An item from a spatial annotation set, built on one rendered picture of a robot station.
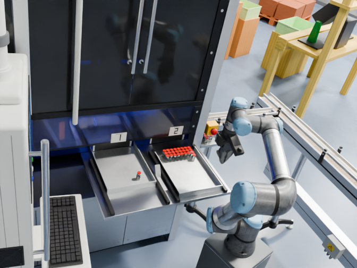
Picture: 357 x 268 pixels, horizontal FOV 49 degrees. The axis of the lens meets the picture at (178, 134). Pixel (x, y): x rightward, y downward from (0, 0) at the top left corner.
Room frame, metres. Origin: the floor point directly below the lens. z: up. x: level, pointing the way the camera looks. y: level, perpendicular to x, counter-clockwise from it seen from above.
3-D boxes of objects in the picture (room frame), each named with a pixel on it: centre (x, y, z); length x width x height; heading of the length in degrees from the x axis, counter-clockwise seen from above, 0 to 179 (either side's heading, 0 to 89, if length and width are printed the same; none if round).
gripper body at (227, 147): (1.57, -0.23, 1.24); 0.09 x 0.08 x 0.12; 32
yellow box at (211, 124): (2.00, -0.18, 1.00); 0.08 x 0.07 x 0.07; 32
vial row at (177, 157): (1.76, -0.03, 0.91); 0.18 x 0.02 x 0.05; 122
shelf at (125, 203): (1.61, 0.08, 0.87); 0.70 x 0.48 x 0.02; 122
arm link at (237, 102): (1.56, -0.24, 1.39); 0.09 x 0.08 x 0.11; 10
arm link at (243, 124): (1.47, -0.27, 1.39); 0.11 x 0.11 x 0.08; 10
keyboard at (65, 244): (1.17, 0.42, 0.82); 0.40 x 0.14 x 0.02; 24
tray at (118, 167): (1.58, 0.26, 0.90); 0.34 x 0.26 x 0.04; 32
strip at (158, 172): (1.55, 0.04, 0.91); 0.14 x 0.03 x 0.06; 33
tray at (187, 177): (1.67, -0.09, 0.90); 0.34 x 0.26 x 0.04; 32
